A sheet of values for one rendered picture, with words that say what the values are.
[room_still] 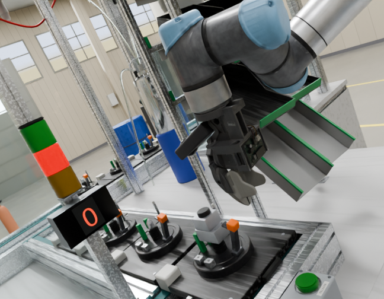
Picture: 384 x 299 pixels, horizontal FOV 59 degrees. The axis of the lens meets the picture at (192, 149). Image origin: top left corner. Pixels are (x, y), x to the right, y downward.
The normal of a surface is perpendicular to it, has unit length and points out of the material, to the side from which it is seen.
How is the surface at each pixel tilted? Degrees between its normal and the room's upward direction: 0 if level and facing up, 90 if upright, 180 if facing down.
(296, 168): 45
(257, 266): 0
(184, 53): 91
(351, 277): 0
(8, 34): 90
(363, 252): 0
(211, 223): 90
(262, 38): 117
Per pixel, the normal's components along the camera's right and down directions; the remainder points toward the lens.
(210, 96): 0.11, 0.32
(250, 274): -0.40, -0.88
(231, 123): -0.58, 0.51
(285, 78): 0.31, 0.83
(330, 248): 0.64, -0.09
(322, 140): 0.08, -0.63
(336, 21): 0.18, 0.51
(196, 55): -0.33, 0.64
